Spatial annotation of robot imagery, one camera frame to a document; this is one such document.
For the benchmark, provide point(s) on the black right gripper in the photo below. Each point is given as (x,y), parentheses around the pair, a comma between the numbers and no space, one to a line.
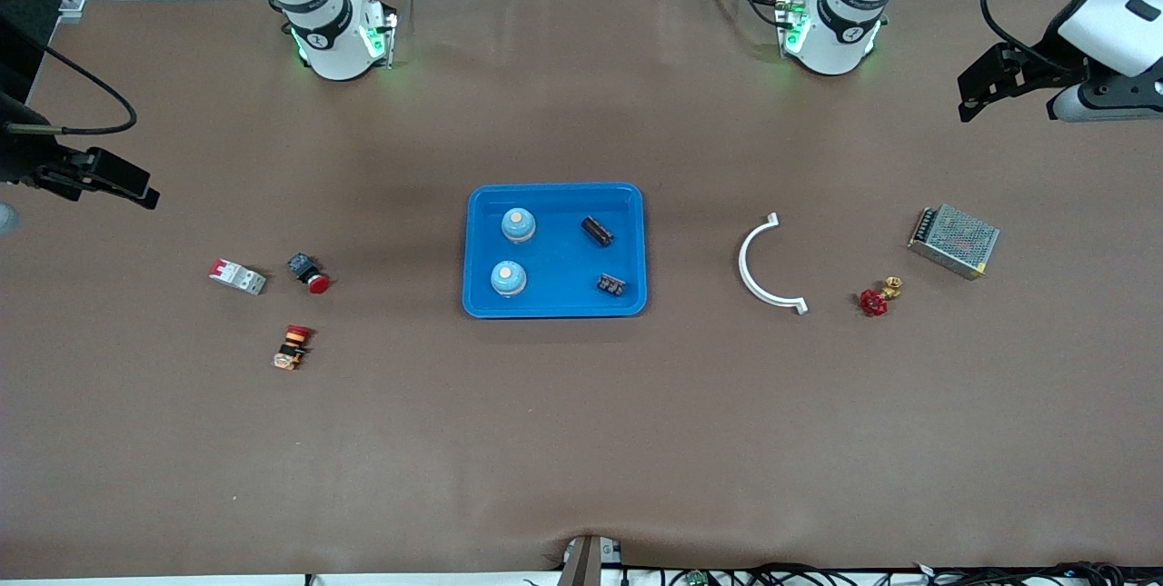
(20,159)

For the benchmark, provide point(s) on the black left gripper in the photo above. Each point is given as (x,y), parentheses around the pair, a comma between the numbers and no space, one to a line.
(1048,64)

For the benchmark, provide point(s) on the light blue call bell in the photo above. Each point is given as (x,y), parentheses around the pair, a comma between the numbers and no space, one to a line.
(518,225)
(509,279)

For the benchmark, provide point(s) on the long black cylindrical capacitor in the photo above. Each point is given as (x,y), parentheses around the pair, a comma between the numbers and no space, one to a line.
(597,231)

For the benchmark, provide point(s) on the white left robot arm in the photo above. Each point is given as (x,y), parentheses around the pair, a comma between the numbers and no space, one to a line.
(840,32)

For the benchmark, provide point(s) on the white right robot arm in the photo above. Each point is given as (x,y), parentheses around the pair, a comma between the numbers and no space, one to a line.
(327,32)

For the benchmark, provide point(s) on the white red circuit breaker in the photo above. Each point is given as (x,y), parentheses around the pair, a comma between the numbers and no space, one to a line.
(236,277)

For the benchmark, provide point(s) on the metal mesh power supply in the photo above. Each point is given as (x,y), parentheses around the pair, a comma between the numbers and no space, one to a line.
(954,241)

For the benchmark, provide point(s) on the red mushroom push button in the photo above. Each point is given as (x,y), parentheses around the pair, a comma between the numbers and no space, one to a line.
(309,274)

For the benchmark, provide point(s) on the red orange emergency button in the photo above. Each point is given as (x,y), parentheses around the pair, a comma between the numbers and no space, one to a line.
(293,348)

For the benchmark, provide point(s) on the blue plastic tray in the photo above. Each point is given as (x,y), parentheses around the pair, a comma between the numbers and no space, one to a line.
(563,259)

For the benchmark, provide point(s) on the white curved plastic bracket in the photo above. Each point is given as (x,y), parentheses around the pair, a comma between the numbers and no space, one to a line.
(743,261)

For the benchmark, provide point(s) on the grey metal mount post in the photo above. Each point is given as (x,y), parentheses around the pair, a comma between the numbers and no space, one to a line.
(586,563)

